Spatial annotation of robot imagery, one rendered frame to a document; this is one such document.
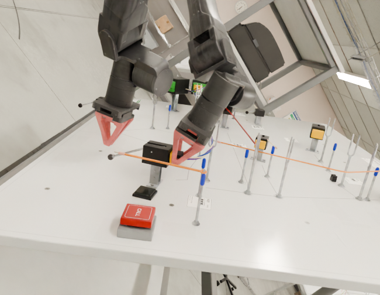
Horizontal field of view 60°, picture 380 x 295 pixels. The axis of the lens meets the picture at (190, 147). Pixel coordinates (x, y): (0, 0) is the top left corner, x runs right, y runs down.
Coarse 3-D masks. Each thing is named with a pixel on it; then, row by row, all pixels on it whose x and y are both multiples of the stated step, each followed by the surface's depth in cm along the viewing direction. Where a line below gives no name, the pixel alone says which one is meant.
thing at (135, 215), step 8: (128, 208) 54; (136, 208) 54; (144, 208) 55; (152, 208) 55; (128, 216) 52; (136, 216) 52; (144, 216) 52; (152, 216) 53; (128, 224) 51; (136, 224) 51; (144, 224) 51
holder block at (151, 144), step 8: (144, 144) 69; (152, 144) 69; (160, 144) 70; (168, 144) 71; (144, 152) 68; (152, 152) 68; (160, 152) 68; (168, 152) 67; (144, 160) 69; (160, 160) 68
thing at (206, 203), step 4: (188, 196) 68; (192, 196) 69; (188, 200) 67; (192, 200) 67; (196, 200) 67; (204, 200) 68; (208, 200) 68; (188, 204) 65; (192, 204) 65; (196, 204) 66; (204, 204) 66; (208, 204) 66; (204, 208) 64; (208, 208) 65
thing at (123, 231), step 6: (156, 216) 56; (120, 228) 52; (126, 228) 52; (132, 228) 52; (138, 228) 52; (144, 228) 52; (150, 228) 53; (120, 234) 52; (126, 234) 52; (132, 234) 52; (138, 234) 52; (144, 234) 52; (150, 234) 51; (144, 240) 52; (150, 240) 52
